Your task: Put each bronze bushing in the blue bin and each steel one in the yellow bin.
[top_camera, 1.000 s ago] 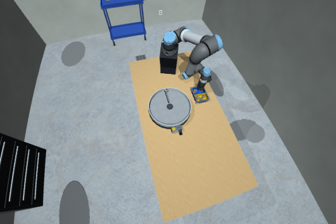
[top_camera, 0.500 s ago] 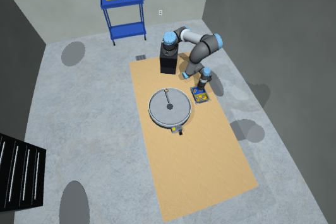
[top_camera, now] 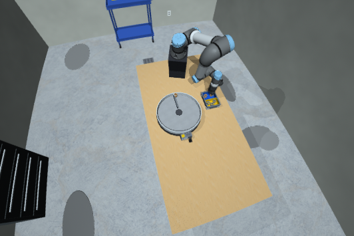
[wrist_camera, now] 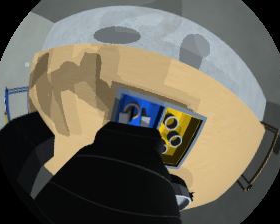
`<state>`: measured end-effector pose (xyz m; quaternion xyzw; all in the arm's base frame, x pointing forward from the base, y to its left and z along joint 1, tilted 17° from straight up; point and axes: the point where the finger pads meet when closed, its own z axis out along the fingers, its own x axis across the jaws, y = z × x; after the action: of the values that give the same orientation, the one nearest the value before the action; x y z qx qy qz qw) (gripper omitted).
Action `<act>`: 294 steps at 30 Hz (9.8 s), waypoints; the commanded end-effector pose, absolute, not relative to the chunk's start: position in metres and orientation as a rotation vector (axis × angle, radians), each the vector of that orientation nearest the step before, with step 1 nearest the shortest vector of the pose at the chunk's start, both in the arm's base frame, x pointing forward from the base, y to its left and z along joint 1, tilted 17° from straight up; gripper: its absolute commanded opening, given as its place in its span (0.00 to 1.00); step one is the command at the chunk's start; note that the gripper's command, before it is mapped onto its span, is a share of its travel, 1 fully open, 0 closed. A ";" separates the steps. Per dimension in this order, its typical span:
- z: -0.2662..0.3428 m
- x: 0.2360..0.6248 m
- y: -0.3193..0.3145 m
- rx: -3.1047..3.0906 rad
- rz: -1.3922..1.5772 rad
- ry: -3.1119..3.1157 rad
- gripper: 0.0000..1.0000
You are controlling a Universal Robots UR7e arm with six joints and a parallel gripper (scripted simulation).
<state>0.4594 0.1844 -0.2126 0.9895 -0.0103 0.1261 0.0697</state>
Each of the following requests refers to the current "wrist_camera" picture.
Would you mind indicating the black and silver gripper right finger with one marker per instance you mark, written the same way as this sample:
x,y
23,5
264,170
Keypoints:
x,y
144,118

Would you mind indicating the dark grey two-compartment bin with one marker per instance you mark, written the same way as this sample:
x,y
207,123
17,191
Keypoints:
x,y
189,128

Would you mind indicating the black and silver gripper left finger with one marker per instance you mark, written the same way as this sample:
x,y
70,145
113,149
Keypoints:
x,y
128,114

